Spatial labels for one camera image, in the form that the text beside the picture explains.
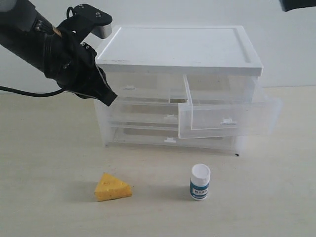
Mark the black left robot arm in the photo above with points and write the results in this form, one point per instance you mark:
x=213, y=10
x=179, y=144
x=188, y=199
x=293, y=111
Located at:
x=23, y=31

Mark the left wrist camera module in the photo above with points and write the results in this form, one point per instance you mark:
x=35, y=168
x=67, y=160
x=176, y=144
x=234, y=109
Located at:
x=84, y=19

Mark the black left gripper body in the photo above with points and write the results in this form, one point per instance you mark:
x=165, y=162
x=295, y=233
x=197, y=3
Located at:
x=71, y=66

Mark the white plastic drawer cabinet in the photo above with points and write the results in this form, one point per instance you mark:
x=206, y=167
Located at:
x=222, y=50

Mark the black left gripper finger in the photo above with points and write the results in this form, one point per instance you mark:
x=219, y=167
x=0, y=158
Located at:
x=102, y=90

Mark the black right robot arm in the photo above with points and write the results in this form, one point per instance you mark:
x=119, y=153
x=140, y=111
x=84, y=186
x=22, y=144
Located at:
x=288, y=5

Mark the clear wide drawer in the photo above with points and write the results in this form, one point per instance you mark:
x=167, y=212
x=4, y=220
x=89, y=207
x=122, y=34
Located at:
x=170, y=138
x=165, y=115

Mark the white blue medicine bottle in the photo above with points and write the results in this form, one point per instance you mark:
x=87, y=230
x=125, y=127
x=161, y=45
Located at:
x=199, y=182

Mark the clear middle wide drawer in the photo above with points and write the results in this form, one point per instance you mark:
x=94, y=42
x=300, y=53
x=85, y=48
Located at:
x=165, y=115

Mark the clear bottom wide drawer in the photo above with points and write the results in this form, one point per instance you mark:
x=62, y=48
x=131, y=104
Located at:
x=170, y=138

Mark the yellow cheese wedge toy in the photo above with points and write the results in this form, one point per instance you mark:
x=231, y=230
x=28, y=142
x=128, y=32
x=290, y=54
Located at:
x=110, y=187

